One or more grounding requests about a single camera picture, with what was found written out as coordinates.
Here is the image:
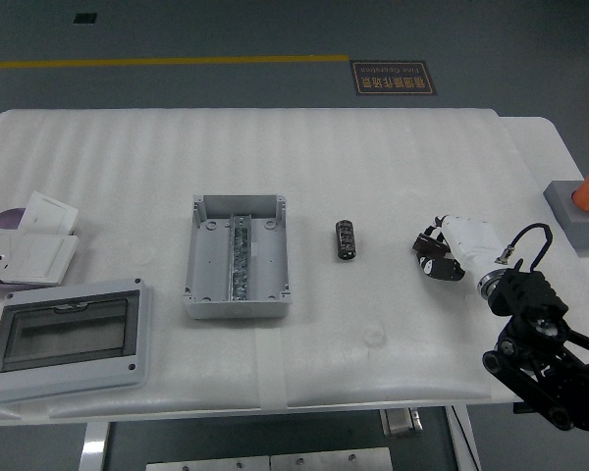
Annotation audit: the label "brown floor sign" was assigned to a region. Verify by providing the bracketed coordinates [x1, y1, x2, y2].
[348, 60, 439, 97]

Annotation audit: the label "grey block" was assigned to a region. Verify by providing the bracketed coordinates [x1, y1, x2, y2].
[543, 180, 589, 254]

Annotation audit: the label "metal bracket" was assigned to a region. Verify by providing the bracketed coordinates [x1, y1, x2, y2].
[379, 408, 424, 439]

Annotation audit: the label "open grey junction box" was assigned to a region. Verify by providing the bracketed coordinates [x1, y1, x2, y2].
[182, 193, 295, 321]

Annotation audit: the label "white switch plate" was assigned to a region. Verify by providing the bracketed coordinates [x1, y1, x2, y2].
[18, 191, 80, 236]
[3, 234, 80, 287]

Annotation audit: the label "black printed cylindrical battery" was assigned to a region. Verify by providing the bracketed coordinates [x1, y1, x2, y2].
[335, 219, 357, 262]

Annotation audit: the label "grey metal plate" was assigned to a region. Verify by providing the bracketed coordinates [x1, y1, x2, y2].
[145, 455, 272, 471]
[269, 447, 395, 471]

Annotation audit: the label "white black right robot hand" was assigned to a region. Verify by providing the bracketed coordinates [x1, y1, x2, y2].
[411, 213, 503, 282]

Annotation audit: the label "purple disc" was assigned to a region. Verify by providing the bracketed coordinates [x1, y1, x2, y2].
[0, 207, 28, 291]

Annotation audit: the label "grey cover with clear window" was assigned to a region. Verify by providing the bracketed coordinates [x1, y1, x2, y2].
[0, 278, 154, 405]

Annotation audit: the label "white foam mat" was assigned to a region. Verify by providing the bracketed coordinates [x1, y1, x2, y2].
[0, 107, 586, 421]

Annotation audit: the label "white table leg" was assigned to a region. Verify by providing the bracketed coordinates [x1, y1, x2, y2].
[78, 420, 112, 471]
[445, 403, 483, 471]

